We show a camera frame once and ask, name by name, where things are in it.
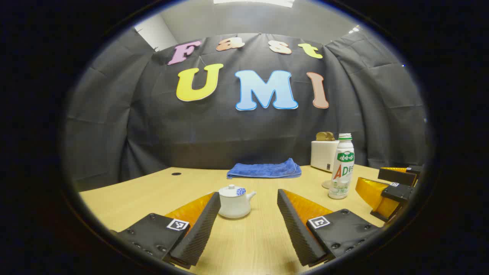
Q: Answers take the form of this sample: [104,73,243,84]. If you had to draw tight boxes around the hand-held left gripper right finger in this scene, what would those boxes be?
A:
[277,189,382,267]

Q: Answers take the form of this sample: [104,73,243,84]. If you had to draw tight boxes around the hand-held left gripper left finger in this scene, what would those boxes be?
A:
[111,192,221,270]

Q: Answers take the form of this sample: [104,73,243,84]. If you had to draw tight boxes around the white ceramic teacup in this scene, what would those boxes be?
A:
[218,191,257,219]

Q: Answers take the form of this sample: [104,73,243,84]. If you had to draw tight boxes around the white water bottle green label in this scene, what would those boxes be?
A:
[328,133,355,200]

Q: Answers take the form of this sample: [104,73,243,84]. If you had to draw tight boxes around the blue folded towel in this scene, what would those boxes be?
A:
[227,158,302,179]

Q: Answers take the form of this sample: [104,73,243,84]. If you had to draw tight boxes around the white toaster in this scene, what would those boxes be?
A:
[310,140,340,173]

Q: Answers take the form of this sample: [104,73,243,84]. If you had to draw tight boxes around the black backdrop cloth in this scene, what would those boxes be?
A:
[63,27,428,191]

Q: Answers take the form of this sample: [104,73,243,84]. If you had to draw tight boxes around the long ceiling light panel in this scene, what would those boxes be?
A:
[213,0,295,8]

